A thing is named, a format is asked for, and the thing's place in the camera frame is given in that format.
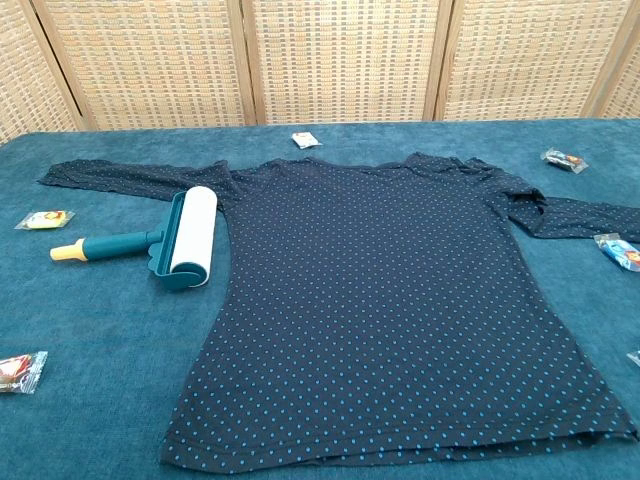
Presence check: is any lint roller with teal handle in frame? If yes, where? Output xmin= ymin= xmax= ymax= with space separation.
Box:
xmin=49 ymin=185 xmax=219 ymax=292

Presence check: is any navy polka dot shirt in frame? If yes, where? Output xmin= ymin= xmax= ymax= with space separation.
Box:
xmin=38 ymin=155 xmax=640 ymax=475

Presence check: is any teal plush table cloth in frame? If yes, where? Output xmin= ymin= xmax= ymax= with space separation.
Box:
xmin=0 ymin=117 xmax=640 ymax=480

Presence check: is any woven wooden folding screen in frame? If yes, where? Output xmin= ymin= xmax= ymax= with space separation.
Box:
xmin=0 ymin=0 xmax=640 ymax=146

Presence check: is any clear dark candy packet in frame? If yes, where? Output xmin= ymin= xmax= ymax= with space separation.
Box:
xmin=540 ymin=146 xmax=590 ymax=175

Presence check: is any yellow candy packet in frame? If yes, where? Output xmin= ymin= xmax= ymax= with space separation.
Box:
xmin=14 ymin=209 xmax=76 ymax=231

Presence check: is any blue orange candy packet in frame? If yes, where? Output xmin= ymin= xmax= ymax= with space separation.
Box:
xmin=593 ymin=232 xmax=640 ymax=273

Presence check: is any red brown candy packet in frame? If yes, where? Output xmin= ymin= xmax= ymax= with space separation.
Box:
xmin=0 ymin=350 xmax=49 ymax=395

